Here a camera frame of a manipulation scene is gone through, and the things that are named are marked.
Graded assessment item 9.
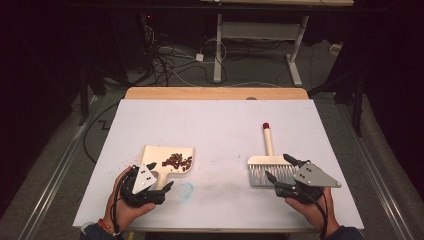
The wooden table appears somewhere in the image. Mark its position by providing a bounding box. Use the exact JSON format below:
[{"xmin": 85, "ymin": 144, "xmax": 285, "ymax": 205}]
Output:
[{"xmin": 124, "ymin": 86, "xmax": 310, "ymax": 101}]

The white metal desk frame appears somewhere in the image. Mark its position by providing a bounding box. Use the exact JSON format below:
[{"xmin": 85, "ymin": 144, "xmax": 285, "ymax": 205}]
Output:
[{"xmin": 199, "ymin": 0, "xmax": 355, "ymax": 88}]

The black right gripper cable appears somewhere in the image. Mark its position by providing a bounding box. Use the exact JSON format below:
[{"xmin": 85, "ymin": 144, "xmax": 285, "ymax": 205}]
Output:
[{"xmin": 304, "ymin": 189, "xmax": 330, "ymax": 240}]

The pile of dark red bits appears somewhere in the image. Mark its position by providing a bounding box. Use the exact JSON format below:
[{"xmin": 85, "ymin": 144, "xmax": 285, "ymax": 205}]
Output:
[{"xmin": 161, "ymin": 152, "xmax": 194, "ymax": 173}]

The cream brush with red-tipped handle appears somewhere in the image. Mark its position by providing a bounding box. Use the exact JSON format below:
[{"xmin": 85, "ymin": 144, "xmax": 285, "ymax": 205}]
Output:
[{"xmin": 247, "ymin": 122, "xmax": 301, "ymax": 188}]

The person's right hand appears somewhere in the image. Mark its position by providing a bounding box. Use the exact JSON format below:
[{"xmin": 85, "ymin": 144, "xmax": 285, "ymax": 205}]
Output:
[{"xmin": 284, "ymin": 186, "xmax": 341, "ymax": 237}]

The tangle of floor cables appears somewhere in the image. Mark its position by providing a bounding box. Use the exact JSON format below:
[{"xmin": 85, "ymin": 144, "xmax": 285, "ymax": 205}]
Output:
[{"xmin": 139, "ymin": 24, "xmax": 228, "ymax": 88}]

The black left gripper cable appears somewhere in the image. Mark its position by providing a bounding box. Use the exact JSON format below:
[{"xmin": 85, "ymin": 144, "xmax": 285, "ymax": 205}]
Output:
[{"xmin": 111, "ymin": 171, "xmax": 125, "ymax": 237}]

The black floor cable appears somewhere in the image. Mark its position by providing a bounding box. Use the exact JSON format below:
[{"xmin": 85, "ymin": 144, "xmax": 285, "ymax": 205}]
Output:
[{"xmin": 82, "ymin": 101, "xmax": 121, "ymax": 165}]

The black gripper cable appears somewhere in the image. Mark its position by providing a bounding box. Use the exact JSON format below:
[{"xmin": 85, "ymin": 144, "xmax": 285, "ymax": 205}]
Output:
[
  {"xmin": 111, "ymin": 171, "xmax": 125, "ymax": 237},
  {"xmin": 304, "ymin": 189, "xmax": 330, "ymax": 240}
]

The white table cover sheet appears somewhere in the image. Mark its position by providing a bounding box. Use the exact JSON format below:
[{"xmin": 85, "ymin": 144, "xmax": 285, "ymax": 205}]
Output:
[{"xmin": 72, "ymin": 98, "xmax": 365, "ymax": 231}]

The orange bracelet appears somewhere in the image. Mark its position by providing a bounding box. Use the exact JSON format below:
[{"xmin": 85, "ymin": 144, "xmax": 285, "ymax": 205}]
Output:
[{"xmin": 97, "ymin": 218, "xmax": 116, "ymax": 235}]

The cream plastic dustpan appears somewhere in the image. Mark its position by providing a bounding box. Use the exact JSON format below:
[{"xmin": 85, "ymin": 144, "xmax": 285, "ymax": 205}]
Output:
[{"xmin": 138, "ymin": 145, "xmax": 196, "ymax": 191}]

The person's left hand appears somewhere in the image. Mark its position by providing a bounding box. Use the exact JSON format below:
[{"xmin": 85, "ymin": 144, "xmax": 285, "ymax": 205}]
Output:
[{"xmin": 103, "ymin": 166, "xmax": 157, "ymax": 233}]

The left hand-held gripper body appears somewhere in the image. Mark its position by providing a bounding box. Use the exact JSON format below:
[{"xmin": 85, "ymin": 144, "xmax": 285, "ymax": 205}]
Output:
[{"xmin": 119, "ymin": 162, "xmax": 167, "ymax": 209}]

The metal floor rail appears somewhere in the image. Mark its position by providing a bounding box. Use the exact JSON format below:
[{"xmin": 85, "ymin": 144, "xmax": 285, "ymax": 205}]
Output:
[
  {"xmin": 23, "ymin": 95, "xmax": 102, "ymax": 240},
  {"xmin": 335, "ymin": 102, "xmax": 415, "ymax": 240}
]

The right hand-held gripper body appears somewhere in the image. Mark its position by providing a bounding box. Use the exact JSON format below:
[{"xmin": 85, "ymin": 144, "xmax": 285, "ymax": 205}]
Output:
[{"xmin": 274, "ymin": 160, "xmax": 343, "ymax": 205}]

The black metal stand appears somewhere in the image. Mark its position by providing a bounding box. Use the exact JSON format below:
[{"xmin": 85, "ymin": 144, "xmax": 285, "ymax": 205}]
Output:
[{"xmin": 307, "ymin": 68, "xmax": 365, "ymax": 138}]

